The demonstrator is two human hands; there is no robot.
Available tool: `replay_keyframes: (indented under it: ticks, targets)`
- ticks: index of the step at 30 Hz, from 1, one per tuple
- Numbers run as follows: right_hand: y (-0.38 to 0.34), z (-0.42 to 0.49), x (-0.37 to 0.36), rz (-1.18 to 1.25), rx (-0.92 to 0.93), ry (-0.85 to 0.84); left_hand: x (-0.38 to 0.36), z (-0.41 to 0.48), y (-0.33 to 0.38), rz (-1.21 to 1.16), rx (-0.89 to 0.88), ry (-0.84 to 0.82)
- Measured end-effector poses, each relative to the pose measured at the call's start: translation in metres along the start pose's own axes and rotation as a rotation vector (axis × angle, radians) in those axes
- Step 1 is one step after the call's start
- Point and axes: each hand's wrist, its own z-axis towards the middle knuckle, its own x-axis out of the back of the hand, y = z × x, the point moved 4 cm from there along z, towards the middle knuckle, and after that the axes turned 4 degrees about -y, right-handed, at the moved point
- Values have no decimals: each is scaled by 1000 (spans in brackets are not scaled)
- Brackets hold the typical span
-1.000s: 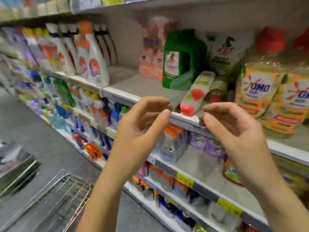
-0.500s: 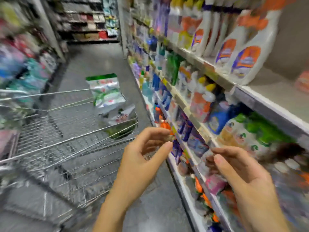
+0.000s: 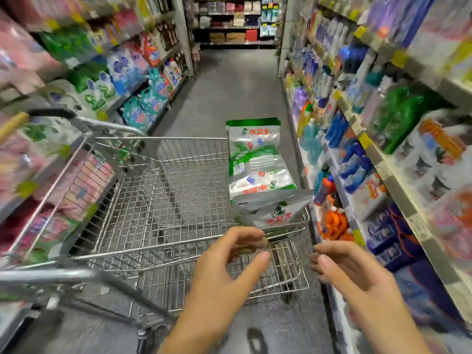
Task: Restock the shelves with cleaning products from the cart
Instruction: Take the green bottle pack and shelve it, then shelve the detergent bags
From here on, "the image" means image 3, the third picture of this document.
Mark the person's left hand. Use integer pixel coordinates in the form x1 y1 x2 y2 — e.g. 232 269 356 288
180 226 272 333

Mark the person's right hand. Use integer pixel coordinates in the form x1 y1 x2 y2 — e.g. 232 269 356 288
308 241 414 332

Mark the cluster of orange trigger sprayers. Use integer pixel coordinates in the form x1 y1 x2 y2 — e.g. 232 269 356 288
313 173 355 242

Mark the large green white cleaner pouch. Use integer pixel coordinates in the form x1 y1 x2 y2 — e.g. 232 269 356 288
226 118 282 174
229 147 297 201
232 188 314 232

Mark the cluster of blue cleaner bottles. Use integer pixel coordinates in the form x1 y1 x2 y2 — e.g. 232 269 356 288
324 114 377 195

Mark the clear-wrapped white bottle pack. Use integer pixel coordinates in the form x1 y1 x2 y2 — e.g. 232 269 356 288
402 118 472 211

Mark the cluster of teal cleaner bottles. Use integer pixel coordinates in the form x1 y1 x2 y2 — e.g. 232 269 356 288
298 118 325 167

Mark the cluster of green cleaner bottles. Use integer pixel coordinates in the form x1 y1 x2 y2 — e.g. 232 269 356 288
372 85 451 155

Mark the row of purple cleaner bottles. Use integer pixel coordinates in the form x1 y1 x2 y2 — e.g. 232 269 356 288
289 85 311 118

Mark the row of teal blue pouches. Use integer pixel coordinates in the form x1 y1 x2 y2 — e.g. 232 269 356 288
107 44 185 133

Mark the stack of pink detergent pouches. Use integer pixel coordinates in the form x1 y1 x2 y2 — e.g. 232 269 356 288
0 11 119 263

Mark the row of green white pouches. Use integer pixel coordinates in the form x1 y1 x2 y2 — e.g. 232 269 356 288
44 62 122 118

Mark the grey shopping cart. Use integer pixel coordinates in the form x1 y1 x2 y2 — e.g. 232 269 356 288
0 107 314 354

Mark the distant store shelving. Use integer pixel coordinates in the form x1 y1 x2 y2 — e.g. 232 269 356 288
190 0 285 50

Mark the store shelving with refill pouches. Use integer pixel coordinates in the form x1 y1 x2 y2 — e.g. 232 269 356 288
0 0 196 336

